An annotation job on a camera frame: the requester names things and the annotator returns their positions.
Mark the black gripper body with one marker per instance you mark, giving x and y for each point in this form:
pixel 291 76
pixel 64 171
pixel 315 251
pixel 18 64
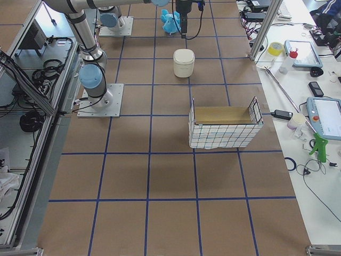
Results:
pixel 183 6

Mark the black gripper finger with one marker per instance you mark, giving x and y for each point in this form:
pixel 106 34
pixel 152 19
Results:
pixel 184 24

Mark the white trash can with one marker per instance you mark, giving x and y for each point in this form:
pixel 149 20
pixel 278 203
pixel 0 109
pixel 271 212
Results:
pixel 183 62

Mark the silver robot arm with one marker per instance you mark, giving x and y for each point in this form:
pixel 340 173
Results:
pixel 111 17
pixel 92 75

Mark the blue teddy bear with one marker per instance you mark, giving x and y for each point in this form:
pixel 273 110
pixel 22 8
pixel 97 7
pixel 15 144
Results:
pixel 171 21

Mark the yellow tape roll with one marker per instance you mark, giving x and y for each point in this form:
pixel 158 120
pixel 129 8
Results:
pixel 275 49

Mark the checkered cloth covered box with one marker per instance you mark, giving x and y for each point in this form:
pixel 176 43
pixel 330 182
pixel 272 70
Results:
pixel 224 127

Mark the white bottle red cap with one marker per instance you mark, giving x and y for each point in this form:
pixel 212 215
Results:
pixel 289 61

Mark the teach pendant far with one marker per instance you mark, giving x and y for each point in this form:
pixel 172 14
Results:
pixel 307 55

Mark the teach pendant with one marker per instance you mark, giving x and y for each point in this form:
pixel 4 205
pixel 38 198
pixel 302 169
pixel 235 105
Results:
pixel 307 55
pixel 324 116

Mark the black power adapter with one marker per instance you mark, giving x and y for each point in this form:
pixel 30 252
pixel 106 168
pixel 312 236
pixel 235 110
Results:
pixel 281 114

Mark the grey control box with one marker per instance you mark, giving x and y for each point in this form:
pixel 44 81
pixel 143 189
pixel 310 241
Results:
pixel 35 39

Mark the white purple cup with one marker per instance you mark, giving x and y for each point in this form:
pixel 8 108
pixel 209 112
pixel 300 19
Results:
pixel 296 120

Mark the teach pendant near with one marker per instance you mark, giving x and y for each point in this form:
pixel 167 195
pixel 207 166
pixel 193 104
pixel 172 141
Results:
pixel 324 116

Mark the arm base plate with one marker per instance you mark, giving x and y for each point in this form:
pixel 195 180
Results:
pixel 126 31
pixel 108 106

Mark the aluminium frame post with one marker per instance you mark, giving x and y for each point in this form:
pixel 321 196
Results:
pixel 270 15

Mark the green handled reach grabber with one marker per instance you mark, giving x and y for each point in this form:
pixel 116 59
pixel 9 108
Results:
pixel 320 142

